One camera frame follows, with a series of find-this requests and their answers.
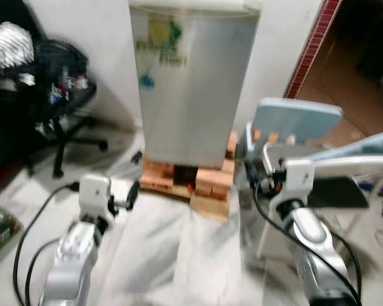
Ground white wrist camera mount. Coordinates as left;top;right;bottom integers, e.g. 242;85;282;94
268;159;317;212
78;175;116;221

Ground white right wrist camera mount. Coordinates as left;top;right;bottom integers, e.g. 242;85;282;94
268;159;317;212

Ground silver mini fridge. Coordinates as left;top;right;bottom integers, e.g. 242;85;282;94
129;0;263;170

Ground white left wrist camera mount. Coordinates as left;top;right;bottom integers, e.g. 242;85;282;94
78;175;116;221

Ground red brick pattern strip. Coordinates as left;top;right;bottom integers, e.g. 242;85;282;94
283;0;343;100

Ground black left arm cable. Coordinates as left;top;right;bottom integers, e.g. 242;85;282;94
12;182;81;306

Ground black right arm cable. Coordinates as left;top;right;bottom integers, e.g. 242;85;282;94
252;181;363;304

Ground black office chair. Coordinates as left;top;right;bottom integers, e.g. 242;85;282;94
24;38;109;180

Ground green snack packet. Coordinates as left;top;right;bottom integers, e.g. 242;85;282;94
0;200;24;263

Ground flat black item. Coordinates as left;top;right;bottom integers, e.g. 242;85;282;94
306;178;372;210

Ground white blue chair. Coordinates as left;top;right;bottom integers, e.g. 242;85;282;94
305;130;383;180

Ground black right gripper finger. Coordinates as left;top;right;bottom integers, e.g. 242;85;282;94
243;159;262;187

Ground wooden pallet blocks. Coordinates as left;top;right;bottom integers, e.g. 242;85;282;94
140;133;238;222

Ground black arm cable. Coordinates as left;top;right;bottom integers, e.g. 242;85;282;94
252;181;363;304
12;182;81;306

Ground light blue folding chair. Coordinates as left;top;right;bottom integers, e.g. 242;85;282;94
241;98;345;168

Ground silver striped bag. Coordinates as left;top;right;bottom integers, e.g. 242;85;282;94
0;22;36;72

